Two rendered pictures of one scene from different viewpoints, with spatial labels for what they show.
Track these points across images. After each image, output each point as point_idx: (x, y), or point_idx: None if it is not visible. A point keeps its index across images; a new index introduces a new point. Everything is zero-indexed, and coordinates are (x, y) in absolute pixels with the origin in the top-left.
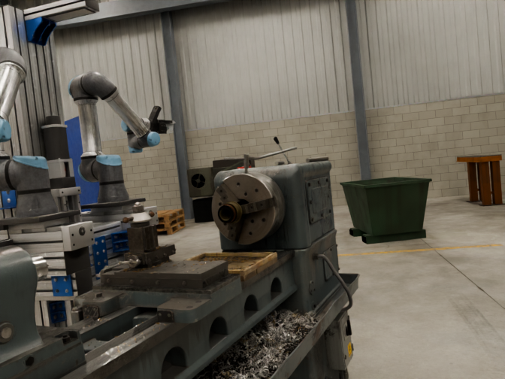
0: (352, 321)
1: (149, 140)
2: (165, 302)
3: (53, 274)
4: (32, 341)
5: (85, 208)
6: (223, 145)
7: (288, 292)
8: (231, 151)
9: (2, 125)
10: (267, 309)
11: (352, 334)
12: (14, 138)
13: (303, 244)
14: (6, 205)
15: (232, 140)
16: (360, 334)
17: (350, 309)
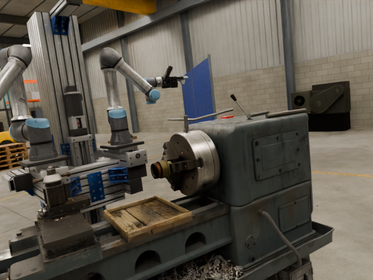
0: (364, 255)
1: (150, 96)
2: (25, 259)
3: (42, 201)
4: None
5: (101, 148)
6: (324, 72)
7: (214, 245)
8: (331, 76)
9: None
10: (173, 263)
11: (354, 270)
12: (48, 103)
13: (237, 202)
14: None
15: (332, 67)
16: (363, 273)
17: (372, 241)
